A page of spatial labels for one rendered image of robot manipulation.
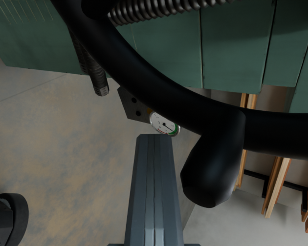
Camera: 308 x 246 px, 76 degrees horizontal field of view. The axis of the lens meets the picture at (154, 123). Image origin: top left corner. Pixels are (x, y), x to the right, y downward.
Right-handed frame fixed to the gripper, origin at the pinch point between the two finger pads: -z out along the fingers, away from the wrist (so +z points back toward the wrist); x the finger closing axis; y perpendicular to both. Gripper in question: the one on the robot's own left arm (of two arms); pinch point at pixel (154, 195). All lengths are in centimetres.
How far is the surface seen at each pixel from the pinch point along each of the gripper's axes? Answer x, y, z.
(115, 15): -3.7, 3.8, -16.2
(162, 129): 1.6, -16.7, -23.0
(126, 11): -2.5, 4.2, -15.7
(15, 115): -52, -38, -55
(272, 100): 154, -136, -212
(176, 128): 4.0, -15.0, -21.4
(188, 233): 55, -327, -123
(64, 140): -43, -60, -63
